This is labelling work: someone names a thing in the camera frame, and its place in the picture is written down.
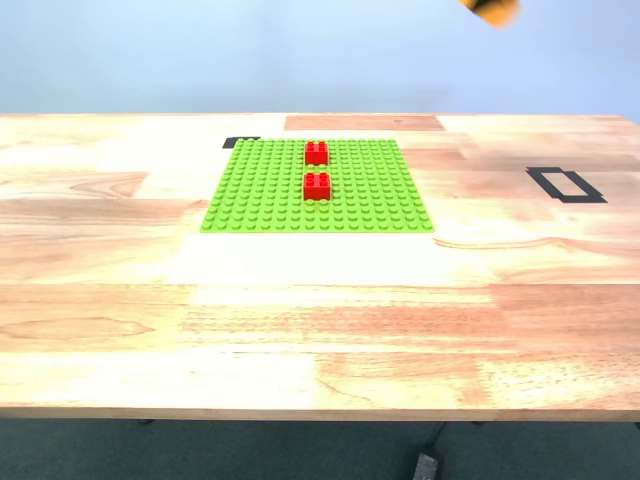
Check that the green studded baseplate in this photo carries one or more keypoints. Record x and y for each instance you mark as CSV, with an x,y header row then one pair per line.
x,y
375,200

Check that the black tape rectangle outline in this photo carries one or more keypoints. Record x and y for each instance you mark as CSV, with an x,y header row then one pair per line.
x,y
546,186

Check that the yellow toy brick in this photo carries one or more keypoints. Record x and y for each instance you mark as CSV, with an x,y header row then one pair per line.
x,y
497,12

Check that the red toy brick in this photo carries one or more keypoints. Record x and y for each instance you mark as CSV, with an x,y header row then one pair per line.
x,y
316,155
317,189

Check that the black tape strip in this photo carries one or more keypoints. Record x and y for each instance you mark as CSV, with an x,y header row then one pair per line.
x,y
230,143

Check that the grey power adapter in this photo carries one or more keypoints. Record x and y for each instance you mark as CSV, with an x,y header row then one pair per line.
x,y
426,467

